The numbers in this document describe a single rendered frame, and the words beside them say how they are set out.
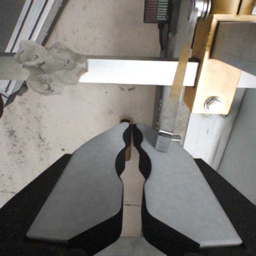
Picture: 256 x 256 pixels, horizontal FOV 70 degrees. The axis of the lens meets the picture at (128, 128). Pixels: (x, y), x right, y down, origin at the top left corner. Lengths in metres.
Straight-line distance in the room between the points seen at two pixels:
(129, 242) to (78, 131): 1.07
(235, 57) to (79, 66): 0.16
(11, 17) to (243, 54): 0.94
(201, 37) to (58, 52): 0.17
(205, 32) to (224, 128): 0.40
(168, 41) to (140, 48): 0.71
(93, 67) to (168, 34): 0.20
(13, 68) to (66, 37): 0.88
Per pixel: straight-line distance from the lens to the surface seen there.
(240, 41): 0.20
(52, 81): 0.25
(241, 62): 0.19
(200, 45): 0.26
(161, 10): 0.40
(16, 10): 1.01
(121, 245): 0.33
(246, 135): 0.57
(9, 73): 0.29
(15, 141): 1.57
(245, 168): 0.58
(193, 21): 0.20
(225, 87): 0.26
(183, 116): 0.46
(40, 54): 0.25
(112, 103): 1.19
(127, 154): 1.29
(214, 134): 0.61
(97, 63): 0.24
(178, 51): 0.36
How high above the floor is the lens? 1.10
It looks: 60 degrees down
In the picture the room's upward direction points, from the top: 178 degrees counter-clockwise
